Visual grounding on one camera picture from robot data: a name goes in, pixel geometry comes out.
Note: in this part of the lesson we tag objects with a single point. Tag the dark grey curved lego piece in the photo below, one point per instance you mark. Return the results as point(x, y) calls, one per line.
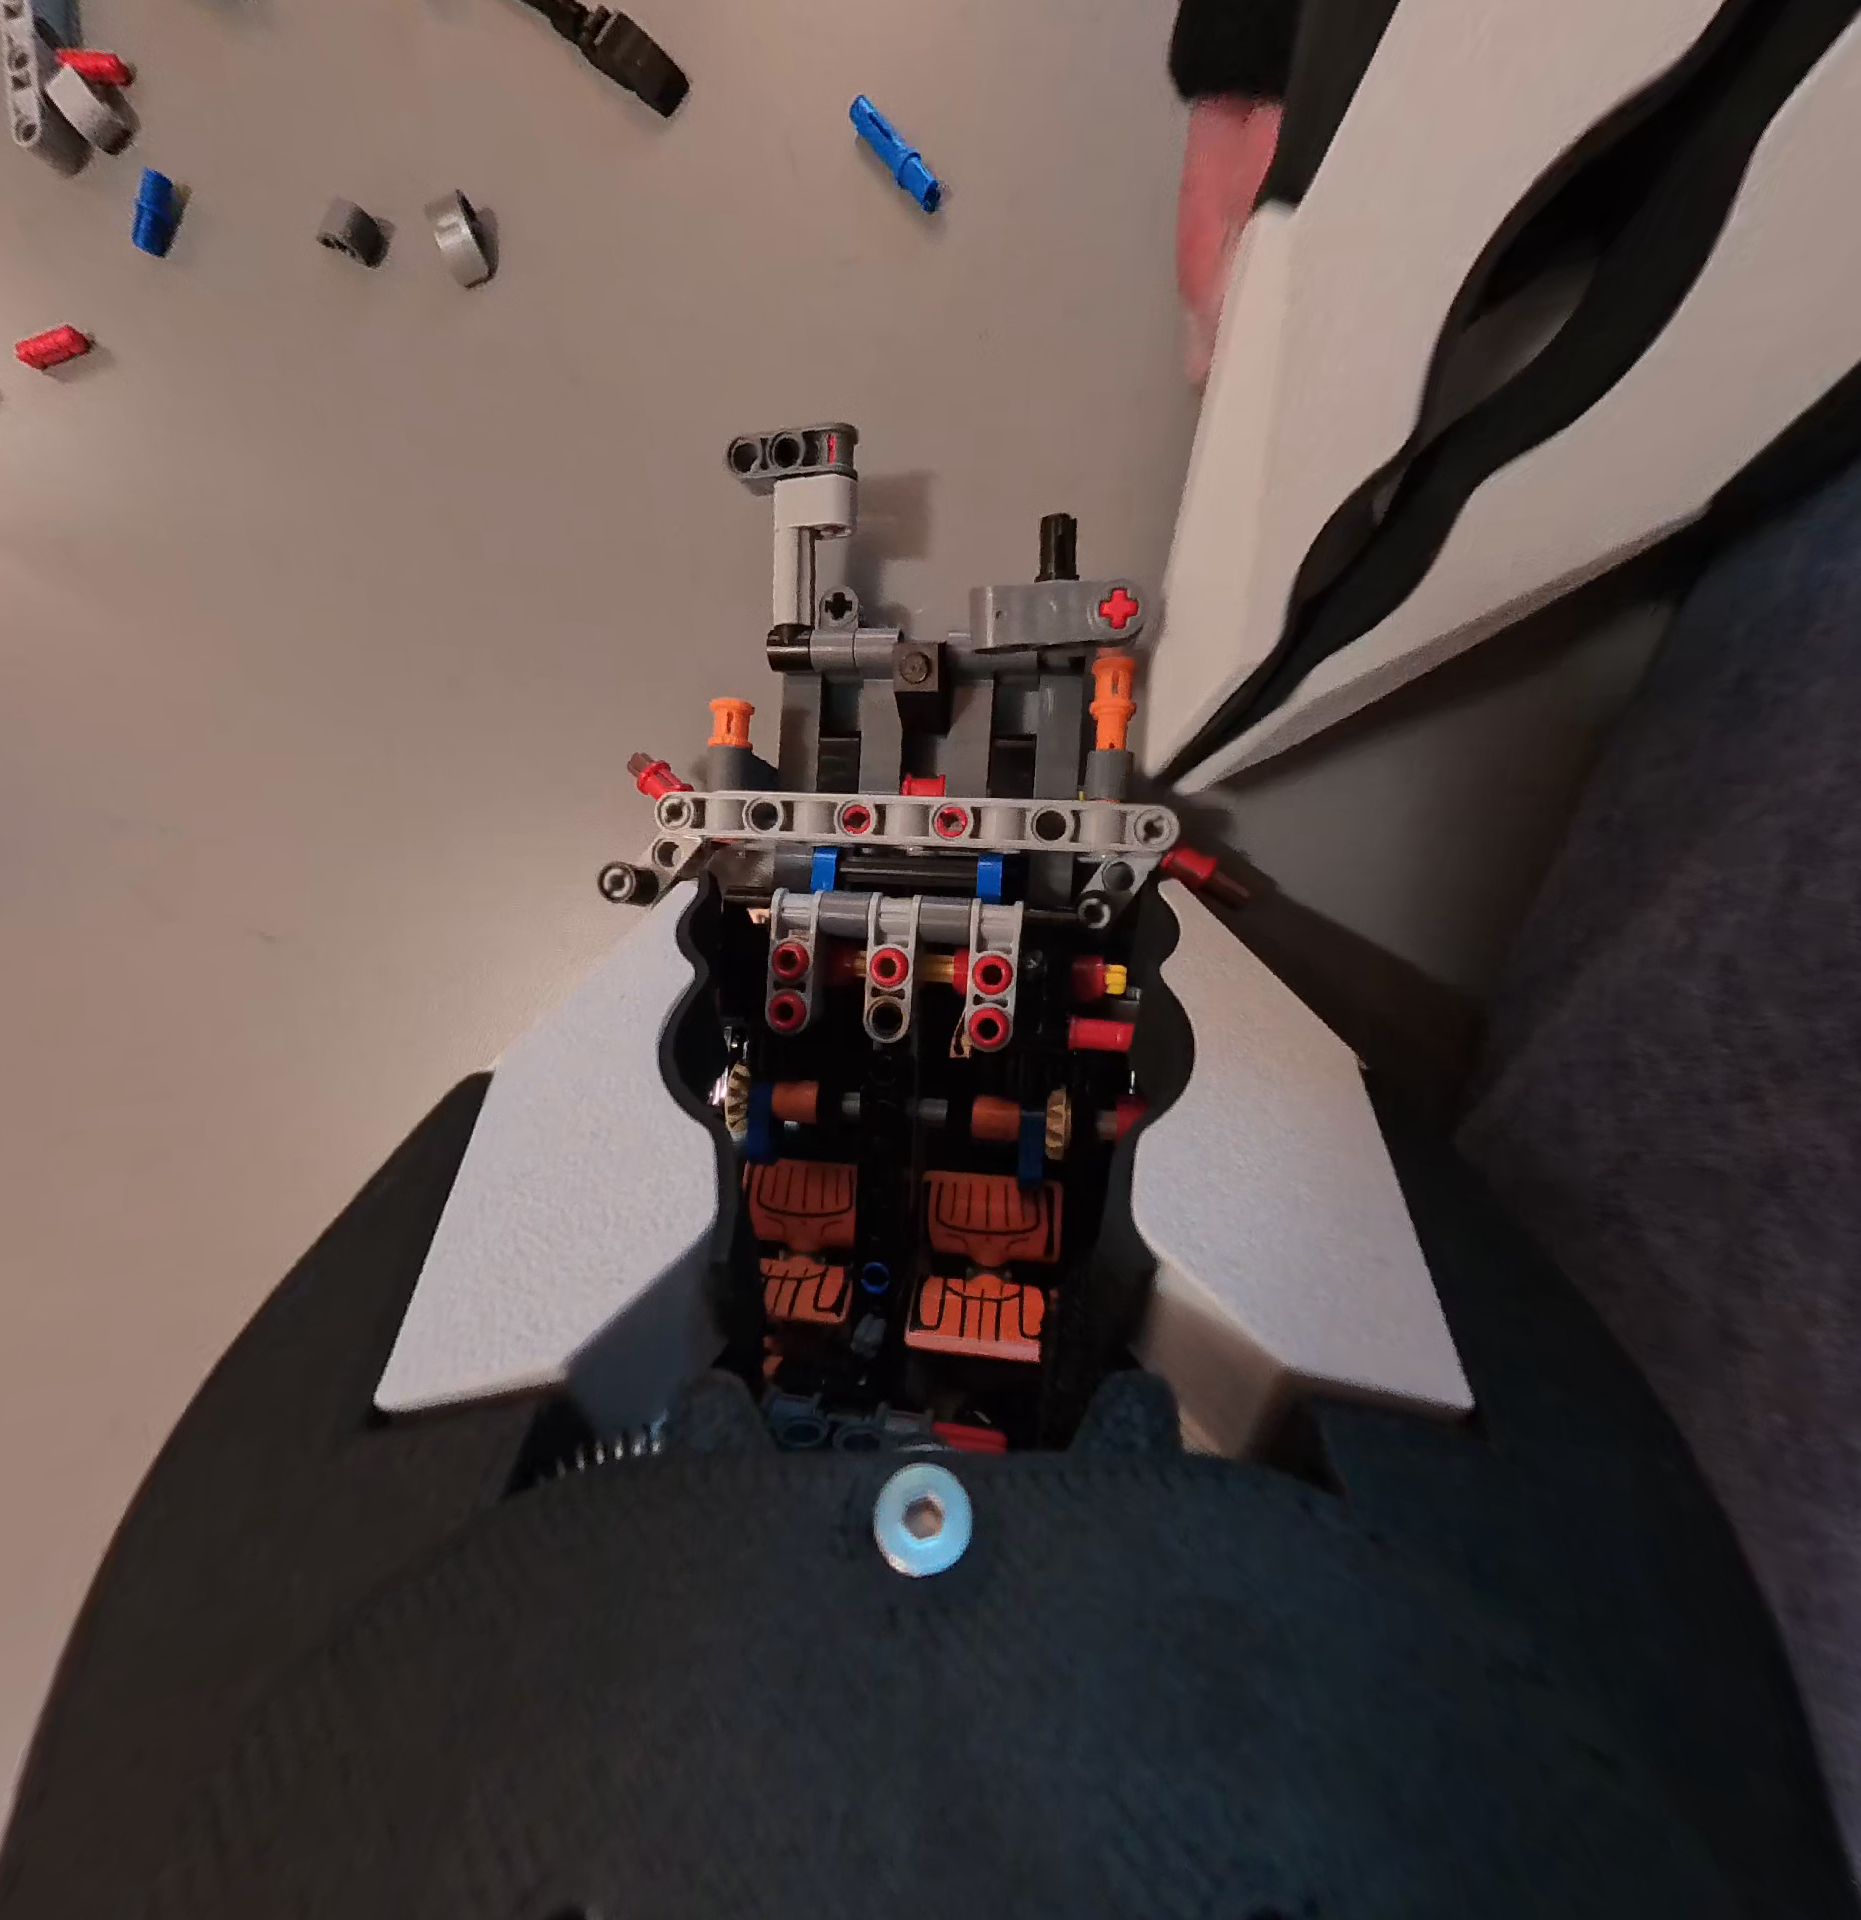
point(352, 230)

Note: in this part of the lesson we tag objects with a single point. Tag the light grey curved lego piece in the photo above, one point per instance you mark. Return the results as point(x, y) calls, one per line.
point(463, 237)

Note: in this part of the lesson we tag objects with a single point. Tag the short thick blue lego pin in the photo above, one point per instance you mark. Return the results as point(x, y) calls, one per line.
point(153, 211)

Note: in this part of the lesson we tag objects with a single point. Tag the person's right hand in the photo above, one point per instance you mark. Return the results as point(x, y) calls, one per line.
point(1224, 211)

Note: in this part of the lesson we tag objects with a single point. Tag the grey lego liftarm orange pin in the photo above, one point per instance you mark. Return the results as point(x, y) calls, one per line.
point(1114, 705)

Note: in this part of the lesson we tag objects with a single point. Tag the long light grey lego beam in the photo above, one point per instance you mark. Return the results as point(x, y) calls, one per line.
point(22, 74)

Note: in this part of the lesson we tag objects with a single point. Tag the long blue lego pin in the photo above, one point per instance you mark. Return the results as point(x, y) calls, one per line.
point(895, 153)

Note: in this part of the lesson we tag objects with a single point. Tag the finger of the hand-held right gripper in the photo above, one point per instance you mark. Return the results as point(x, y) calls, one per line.
point(1696, 331)
point(1349, 301)

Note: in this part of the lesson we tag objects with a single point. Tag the multicoloured lego model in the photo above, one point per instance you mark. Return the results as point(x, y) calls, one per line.
point(901, 975)

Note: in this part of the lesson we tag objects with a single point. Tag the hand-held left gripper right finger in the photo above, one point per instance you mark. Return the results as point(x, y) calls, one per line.
point(1292, 1215)

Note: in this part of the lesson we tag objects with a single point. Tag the black lego shaft piece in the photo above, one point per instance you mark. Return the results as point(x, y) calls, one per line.
point(614, 56)

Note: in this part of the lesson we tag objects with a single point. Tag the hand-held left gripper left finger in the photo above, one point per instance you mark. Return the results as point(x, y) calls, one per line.
point(554, 1200)

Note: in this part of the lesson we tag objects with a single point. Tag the person's blue sweater torso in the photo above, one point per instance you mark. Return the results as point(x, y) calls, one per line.
point(1696, 1050)

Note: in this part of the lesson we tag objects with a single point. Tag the small grey lego piece red pin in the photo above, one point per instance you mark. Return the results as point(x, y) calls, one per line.
point(92, 108)

